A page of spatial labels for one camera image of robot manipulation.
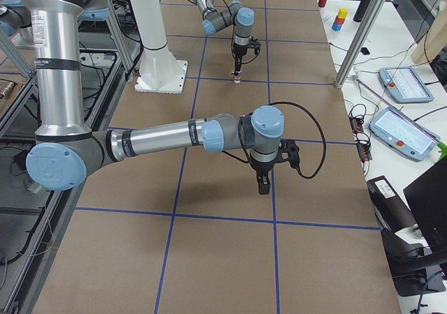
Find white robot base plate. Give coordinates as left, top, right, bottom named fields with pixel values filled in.
left=135, top=48, right=188, bottom=94

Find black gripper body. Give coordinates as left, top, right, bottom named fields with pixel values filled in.
left=250, top=160, right=274, bottom=183
left=233, top=44, right=244, bottom=70

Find near teach pendant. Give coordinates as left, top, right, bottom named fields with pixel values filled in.
left=369, top=107, right=437, bottom=161

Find aluminium profile post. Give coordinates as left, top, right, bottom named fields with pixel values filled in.
left=334, top=0, right=386, bottom=89

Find brown paper table mat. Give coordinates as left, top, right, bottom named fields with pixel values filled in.
left=36, top=0, right=402, bottom=314

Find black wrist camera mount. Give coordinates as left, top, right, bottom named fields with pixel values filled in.
left=277, top=139, right=300, bottom=170
left=249, top=37, right=261, bottom=57

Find stacked coloured blocks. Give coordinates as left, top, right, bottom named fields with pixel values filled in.
left=331, top=8, right=349, bottom=31

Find black bottle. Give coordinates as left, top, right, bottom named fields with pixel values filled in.
left=353, top=0, right=371, bottom=22

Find black monitor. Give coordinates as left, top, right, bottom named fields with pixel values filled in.
left=404, top=157, right=446, bottom=252

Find far teach pendant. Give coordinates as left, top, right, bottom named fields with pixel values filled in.
left=379, top=66, right=434, bottom=103

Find black camera cable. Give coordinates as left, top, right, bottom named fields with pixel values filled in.
left=268, top=100, right=328, bottom=180
left=228, top=0, right=259, bottom=66

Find black office chair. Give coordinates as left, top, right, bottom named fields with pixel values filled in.
left=367, top=176, right=446, bottom=297

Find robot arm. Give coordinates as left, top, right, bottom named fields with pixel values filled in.
left=21, top=0, right=286, bottom=195
left=192, top=0, right=261, bottom=80

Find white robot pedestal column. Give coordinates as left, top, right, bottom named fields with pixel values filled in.
left=130, top=0, right=169, bottom=61

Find white brass PPR valve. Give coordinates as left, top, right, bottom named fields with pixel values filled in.
left=232, top=71, right=242, bottom=84

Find teach pendant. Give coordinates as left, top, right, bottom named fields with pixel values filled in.
left=369, top=107, right=437, bottom=161
left=379, top=66, right=434, bottom=103

